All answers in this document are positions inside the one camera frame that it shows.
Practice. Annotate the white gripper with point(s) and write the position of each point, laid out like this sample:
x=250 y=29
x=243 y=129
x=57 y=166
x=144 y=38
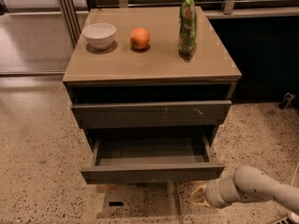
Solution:
x=212 y=192

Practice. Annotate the grey drawer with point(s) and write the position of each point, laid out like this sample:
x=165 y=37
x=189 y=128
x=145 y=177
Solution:
x=151 y=160
x=151 y=114

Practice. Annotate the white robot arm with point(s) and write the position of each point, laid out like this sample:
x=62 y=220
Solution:
x=246 y=185

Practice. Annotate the grey top drawer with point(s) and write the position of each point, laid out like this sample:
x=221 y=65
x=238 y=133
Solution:
x=151 y=114

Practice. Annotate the grey drawer cabinet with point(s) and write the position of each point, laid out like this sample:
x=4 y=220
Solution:
x=156 y=74

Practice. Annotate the orange fruit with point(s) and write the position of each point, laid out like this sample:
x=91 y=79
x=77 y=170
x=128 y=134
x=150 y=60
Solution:
x=139 y=38

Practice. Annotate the green chip bag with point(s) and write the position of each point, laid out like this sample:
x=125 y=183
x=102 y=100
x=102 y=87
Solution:
x=187 y=28

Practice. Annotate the white ceramic bowl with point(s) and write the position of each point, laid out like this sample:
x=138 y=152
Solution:
x=99 y=35

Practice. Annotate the small dark floor bracket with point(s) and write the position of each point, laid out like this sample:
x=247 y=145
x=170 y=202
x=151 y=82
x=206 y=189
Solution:
x=287 y=99

